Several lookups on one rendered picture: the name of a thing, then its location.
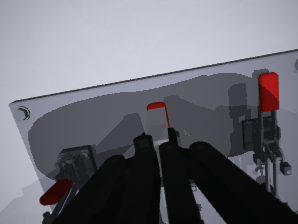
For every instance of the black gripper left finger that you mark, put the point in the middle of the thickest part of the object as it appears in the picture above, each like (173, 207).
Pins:
(135, 183)

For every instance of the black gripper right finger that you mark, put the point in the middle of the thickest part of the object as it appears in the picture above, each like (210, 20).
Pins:
(237, 197)

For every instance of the grey metal mounting plate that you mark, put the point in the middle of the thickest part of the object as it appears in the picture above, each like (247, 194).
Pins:
(205, 103)

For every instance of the grey toggle clamp with red handle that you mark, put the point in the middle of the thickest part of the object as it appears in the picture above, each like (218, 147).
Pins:
(252, 130)
(76, 161)

